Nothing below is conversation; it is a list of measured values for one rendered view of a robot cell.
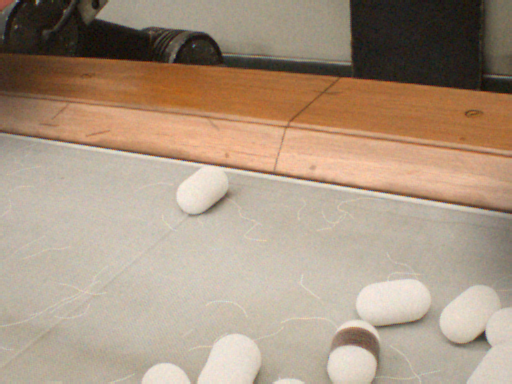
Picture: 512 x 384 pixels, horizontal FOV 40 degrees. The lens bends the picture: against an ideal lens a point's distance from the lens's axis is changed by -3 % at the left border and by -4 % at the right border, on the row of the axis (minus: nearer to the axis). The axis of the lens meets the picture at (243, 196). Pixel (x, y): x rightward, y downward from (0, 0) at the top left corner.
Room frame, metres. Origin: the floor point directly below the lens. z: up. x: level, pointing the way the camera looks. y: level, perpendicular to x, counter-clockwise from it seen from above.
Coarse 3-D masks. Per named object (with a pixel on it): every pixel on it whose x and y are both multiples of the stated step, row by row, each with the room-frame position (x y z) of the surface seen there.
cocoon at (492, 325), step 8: (496, 312) 0.22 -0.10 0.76; (504, 312) 0.22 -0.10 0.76; (496, 320) 0.22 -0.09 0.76; (504, 320) 0.21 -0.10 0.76; (488, 328) 0.22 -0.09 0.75; (496, 328) 0.21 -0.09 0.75; (504, 328) 0.21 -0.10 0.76; (488, 336) 0.22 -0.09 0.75; (496, 336) 0.21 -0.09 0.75; (504, 336) 0.21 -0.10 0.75; (496, 344) 0.21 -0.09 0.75
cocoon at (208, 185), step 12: (204, 168) 0.38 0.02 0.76; (216, 168) 0.38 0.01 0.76; (192, 180) 0.36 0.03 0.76; (204, 180) 0.37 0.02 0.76; (216, 180) 0.37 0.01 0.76; (180, 192) 0.36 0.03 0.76; (192, 192) 0.36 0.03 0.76; (204, 192) 0.36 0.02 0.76; (216, 192) 0.36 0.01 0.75; (180, 204) 0.36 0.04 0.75; (192, 204) 0.35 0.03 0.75; (204, 204) 0.36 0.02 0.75
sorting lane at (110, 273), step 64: (0, 192) 0.42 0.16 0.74; (64, 192) 0.41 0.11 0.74; (128, 192) 0.40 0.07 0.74; (256, 192) 0.38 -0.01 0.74; (320, 192) 0.37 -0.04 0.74; (0, 256) 0.34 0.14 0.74; (64, 256) 0.33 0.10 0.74; (128, 256) 0.33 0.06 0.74; (192, 256) 0.32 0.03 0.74; (256, 256) 0.31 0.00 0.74; (320, 256) 0.30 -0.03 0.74; (384, 256) 0.30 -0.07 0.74; (448, 256) 0.29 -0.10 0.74; (0, 320) 0.28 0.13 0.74; (64, 320) 0.28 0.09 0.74; (128, 320) 0.27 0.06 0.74; (192, 320) 0.26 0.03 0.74; (256, 320) 0.26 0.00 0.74; (320, 320) 0.25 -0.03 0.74
